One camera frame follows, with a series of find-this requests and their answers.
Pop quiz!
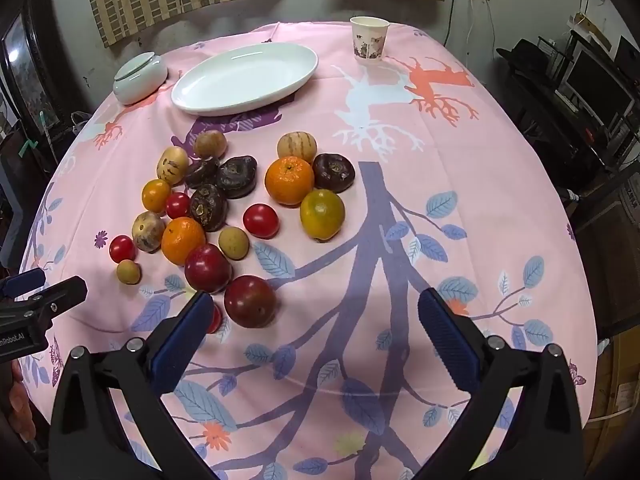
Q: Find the small tan longan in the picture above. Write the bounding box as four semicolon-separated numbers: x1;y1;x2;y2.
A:
116;259;142;285

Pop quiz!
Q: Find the small spotted pepino melon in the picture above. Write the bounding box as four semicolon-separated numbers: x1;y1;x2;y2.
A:
131;211;165;254

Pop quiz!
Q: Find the small orange mandarin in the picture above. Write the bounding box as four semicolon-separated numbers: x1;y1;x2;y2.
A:
160;217;207;266

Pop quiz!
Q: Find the tan longan fruit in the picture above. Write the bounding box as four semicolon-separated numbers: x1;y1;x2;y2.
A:
218;226;250;261

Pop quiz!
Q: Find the orange yellow tomato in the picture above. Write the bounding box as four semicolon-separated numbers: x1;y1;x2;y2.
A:
141;179;172;214

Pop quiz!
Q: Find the dark purple fruit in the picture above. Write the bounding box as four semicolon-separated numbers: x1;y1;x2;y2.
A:
183;157;220;188
312;153;356;193
216;155;257;200
190;183;228;232

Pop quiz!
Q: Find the green yellow tomato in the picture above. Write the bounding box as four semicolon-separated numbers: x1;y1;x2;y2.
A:
299;190;346;242

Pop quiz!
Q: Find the brown round fruit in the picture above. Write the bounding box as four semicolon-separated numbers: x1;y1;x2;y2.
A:
193;130;228;158

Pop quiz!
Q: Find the large orange mandarin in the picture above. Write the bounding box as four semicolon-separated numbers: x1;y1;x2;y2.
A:
265;156;314;207

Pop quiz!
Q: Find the striped pepino melon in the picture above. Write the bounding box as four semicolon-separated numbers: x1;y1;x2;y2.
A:
277;131;318;164

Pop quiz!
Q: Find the hidden red cherry tomato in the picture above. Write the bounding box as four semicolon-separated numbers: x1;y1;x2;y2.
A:
207;304;224;334

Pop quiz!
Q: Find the small red cherry tomato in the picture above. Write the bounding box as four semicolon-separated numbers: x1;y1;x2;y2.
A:
165;192;191;219

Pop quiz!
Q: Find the person's left hand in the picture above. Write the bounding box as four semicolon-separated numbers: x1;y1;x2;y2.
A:
9;360;36;442

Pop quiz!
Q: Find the dark wooden cabinet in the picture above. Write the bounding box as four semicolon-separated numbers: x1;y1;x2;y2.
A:
1;0;65;171

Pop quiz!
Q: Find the pink patterned tablecloth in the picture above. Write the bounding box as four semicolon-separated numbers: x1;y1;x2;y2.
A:
21;23;597;479

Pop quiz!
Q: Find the pale green lidded jar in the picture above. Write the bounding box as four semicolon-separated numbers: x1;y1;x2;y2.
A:
113;52;168;106

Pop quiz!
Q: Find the white oval plate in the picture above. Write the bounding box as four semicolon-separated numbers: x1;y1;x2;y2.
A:
171;42;319;117

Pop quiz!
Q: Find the black monitor on shelf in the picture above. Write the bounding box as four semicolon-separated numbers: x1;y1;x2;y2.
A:
562;46;636;130

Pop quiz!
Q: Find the white paper cup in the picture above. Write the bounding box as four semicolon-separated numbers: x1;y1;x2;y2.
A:
350;16;390;61

